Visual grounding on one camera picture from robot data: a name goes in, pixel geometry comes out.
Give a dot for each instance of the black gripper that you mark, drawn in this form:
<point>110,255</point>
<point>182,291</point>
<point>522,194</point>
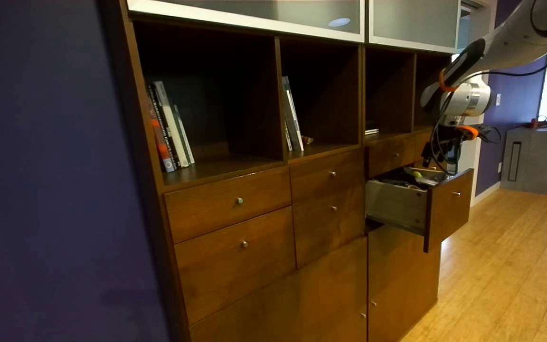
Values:
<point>444,141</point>

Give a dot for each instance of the small yellow object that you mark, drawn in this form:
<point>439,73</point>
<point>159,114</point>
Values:
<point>416,175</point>

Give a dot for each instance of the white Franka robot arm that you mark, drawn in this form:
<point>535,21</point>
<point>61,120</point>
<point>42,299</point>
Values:
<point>513,38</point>

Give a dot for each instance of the open wooden drawer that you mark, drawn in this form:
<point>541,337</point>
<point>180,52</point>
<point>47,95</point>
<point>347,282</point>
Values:
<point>446,206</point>

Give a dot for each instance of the long wooden drawer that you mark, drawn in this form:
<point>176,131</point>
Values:
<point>397,152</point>

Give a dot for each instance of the small red object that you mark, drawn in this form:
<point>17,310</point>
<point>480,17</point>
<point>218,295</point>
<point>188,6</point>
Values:
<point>533,124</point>

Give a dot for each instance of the narrow wooden drawer with knob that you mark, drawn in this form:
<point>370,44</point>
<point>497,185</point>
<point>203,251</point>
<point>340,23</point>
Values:
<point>323,175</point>

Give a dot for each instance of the square wooden drawer with knob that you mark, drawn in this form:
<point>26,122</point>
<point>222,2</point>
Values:
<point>326,225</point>

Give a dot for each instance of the wide wooden drawer with knob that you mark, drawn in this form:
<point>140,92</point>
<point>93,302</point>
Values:
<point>222,202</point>

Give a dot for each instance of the tall wooden drawer with knob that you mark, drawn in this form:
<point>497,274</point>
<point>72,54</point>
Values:
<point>228,266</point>

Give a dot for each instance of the small white shelf item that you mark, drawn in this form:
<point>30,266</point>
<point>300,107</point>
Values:
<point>370,131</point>

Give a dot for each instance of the grey low cabinet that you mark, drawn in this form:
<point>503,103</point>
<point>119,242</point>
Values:
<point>526,158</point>

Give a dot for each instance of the narrow wooden cabinet door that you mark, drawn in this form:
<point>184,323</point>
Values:
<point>399,285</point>

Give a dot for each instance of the small frosted glass door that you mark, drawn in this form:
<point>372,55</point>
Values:
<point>412,21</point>

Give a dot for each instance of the pale upright books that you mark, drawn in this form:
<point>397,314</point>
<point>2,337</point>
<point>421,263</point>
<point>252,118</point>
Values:
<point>292,120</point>

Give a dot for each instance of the brown wooden shelving cabinet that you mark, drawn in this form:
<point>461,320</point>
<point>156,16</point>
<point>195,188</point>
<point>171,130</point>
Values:
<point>260,114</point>

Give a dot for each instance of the large wooden cabinet door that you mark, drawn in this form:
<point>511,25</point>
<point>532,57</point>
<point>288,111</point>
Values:
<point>304,297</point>

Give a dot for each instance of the wide frosted glass door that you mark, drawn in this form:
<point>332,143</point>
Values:
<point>254,12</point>

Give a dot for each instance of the grey-green thin book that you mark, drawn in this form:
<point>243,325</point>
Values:
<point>184,135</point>

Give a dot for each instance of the white book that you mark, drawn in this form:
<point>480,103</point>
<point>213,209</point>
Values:
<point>173,130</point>

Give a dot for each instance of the book with orange-dotted spine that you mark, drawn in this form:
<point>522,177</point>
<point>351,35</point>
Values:
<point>161,143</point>

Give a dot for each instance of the white light switch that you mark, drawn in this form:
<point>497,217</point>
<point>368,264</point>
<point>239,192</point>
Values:
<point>497,99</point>

